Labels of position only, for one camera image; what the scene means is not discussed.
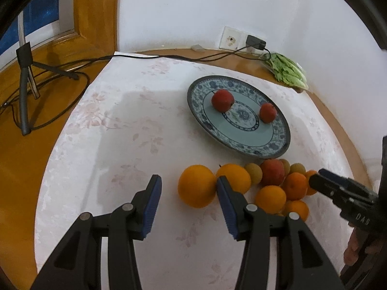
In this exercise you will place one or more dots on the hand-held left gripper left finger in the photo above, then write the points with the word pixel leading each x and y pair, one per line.
pixel 152 205

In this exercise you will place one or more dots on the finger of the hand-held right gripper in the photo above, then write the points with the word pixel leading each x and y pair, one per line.
pixel 323 187
pixel 332 176

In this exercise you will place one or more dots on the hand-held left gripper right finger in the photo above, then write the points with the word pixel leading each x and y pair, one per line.
pixel 225 208

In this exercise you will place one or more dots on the brown round fruit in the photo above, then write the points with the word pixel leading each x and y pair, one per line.
pixel 253 173
pixel 297 167
pixel 285 164

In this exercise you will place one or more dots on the large orange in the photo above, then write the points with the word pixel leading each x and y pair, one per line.
pixel 235 176
pixel 196 188

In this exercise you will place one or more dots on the red fruit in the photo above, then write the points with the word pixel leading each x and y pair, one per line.
pixel 272 172
pixel 222 100
pixel 268 112

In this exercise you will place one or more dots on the blue patterned ceramic plate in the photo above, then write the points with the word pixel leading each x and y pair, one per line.
pixel 242 136

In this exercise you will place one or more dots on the person's right hand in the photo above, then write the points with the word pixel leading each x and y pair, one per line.
pixel 355 246

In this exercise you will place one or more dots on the white floral tablecloth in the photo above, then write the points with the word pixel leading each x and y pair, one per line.
pixel 121 127

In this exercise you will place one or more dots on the bagged green lettuce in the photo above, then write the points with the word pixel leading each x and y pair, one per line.
pixel 287 72

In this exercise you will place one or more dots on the black power adapter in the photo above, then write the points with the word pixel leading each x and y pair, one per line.
pixel 255 42

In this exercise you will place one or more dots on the small white object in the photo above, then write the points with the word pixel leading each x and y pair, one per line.
pixel 197 47

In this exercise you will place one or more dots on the black tripod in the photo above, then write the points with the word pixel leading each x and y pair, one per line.
pixel 24 56

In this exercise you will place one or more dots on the wooden door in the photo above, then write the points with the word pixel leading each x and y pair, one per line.
pixel 93 12

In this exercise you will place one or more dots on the blue window pane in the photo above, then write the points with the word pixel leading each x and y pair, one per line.
pixel 42 12

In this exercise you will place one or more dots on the white wall outlet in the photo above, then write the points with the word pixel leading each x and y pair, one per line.
pixel 231 37

